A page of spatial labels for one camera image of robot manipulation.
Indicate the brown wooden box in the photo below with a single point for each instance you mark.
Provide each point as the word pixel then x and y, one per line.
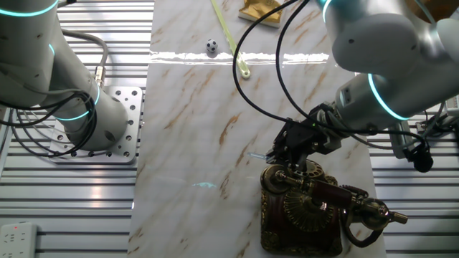
pixel 430 9

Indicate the yellow-green fly swatter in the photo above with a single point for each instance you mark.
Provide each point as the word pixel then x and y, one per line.
pixel 245 73

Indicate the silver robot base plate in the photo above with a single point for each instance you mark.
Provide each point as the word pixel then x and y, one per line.
pixel 131 107

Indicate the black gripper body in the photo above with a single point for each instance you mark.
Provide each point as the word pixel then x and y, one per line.
pixel 305 138

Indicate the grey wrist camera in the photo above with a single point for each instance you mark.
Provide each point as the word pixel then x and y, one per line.
pixel 399 139

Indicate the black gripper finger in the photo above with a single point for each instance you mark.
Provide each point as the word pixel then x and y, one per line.
pixel 274 154
pixel 300 163

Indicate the small soccer ball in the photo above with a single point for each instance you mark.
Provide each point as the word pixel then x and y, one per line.
pixel 212 45

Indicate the small silver camera on mount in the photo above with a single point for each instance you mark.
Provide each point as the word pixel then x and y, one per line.
pixel 443 125

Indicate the brass and red phone handset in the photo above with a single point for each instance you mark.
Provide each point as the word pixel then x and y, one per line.
pixel 331 195

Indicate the white marble pattern mat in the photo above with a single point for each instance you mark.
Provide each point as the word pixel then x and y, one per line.
pixel 197 179

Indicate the white power strip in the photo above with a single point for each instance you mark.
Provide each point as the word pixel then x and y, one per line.
pixel 18 240

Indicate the gold tissue pack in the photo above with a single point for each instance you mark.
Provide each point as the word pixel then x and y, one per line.
pixel 261 12

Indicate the antique brass rotary phone base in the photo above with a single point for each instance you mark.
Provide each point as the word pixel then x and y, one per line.
pixel 299 236

